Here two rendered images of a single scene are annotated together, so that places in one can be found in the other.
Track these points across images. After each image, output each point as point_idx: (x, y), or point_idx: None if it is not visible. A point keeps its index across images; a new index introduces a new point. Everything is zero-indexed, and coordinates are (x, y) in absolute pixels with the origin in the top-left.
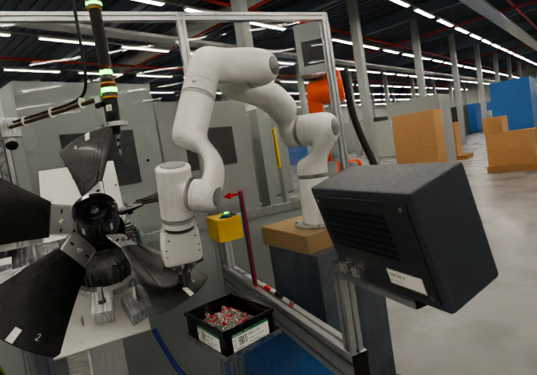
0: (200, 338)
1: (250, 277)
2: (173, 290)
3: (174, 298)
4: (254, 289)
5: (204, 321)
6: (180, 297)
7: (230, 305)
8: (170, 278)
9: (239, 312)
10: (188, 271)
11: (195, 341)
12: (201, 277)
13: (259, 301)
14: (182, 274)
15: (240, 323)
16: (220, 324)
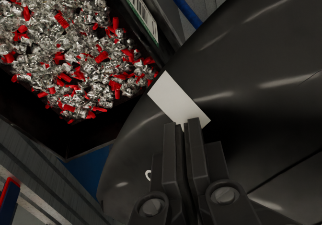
0: (150, 16)
1: (39, 213)
2: (269, 94)
3: (264, 28)
4: (16, 173)
5: (140, 80)
6: (220, 45)
7: (74, 132)
8: (276, 187)
9: (36, 88)
10: (162, 203)
11: (168, 21)
12: (117, 199)
13: (11, 141)
14: (207, 183)
15: (15, 19)
16: (84, 41)
